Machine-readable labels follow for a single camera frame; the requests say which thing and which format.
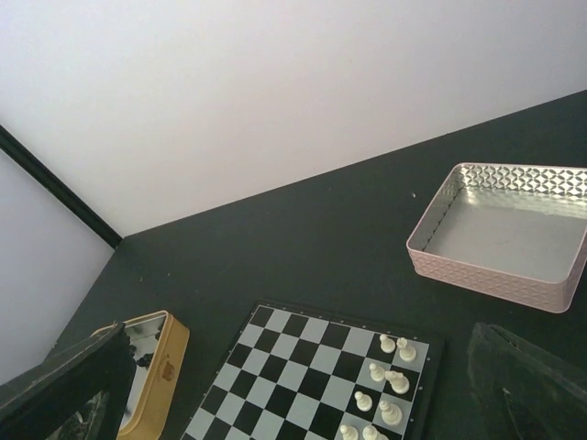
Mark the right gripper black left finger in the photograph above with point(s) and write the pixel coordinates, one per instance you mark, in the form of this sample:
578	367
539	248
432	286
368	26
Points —
79	393

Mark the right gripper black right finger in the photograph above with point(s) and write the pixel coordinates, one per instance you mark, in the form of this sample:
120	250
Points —
522	390

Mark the yellow bear tin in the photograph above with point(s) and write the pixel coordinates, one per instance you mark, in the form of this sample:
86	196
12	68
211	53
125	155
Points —
158	342

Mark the white rook far corner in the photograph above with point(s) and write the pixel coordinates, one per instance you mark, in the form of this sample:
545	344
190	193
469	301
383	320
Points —
407	352

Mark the white knight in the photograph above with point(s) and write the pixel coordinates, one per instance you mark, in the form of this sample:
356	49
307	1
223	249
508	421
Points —
398	381

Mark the white bishop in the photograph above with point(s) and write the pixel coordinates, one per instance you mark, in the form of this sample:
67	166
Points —
391	413

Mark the white pawn far row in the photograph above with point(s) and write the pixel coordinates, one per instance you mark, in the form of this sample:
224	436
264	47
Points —
387	344

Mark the white queen piece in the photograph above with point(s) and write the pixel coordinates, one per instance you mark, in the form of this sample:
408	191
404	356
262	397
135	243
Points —
370	432

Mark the pink patterned tray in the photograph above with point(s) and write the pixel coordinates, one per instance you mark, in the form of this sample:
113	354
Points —
511	231

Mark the black white chessboard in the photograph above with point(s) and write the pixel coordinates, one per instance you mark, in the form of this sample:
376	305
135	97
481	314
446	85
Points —
292	372

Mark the black corner frame post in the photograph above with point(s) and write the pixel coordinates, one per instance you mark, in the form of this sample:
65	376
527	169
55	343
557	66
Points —
18	153

